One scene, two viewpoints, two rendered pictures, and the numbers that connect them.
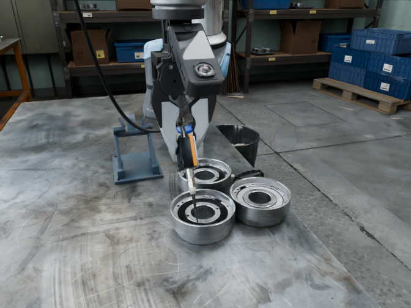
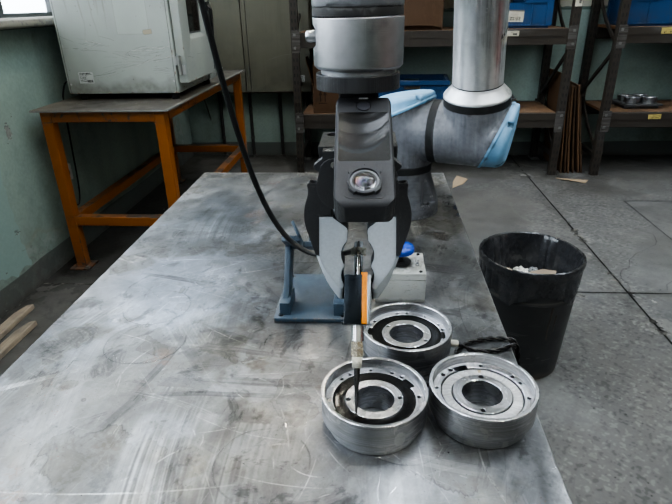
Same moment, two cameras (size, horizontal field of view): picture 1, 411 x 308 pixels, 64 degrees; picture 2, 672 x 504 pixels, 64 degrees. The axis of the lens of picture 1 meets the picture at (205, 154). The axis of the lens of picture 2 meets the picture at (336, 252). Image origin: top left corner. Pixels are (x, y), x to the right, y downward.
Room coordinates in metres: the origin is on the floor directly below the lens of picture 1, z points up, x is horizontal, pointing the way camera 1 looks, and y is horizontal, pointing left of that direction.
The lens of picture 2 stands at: (0.04, -0.11, 1.19)
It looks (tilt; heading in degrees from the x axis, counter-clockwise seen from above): 25 degrees down; 21
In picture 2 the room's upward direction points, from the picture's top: 1 degrees counter-clockwise
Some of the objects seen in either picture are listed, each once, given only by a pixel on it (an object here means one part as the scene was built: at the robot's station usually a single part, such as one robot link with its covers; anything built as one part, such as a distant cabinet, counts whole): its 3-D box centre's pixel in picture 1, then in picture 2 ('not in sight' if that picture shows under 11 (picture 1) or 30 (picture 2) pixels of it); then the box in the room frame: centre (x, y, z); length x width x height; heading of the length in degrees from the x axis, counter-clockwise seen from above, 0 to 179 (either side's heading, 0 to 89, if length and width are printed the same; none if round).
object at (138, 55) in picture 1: (137, 50); (411, 92); (4.10, 0.81, 0.56); 0.52 x 0.38 x 0.22; 104
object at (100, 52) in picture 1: (90, 46); (339, 83); (3.93, 1.32, 0.64); 0.49 x 0.40 x 0.37; 112
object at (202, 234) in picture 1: (202, 216); (374, 405); (0.44, 0.00, 0.82); 0.10 x 0.10 x 0.04
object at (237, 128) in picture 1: (229, 167); (523, 307); (1.76, -0.14, 0.21); 0.34 x 0.34 x 0.43
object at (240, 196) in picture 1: (259, 201); (481, 400); (0.48, -0.09, 0.82); 0.08 x 0.08 x 0.02
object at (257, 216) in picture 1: (259, 201); (481, 399); (0.48, -0.09, 0.82); 0.10 x 0.10 x 0.04
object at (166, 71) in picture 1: (178, 52); (358, 140); (0.50, 0.04, 1.07); 0.09 x 0.08 x 0.12; 17
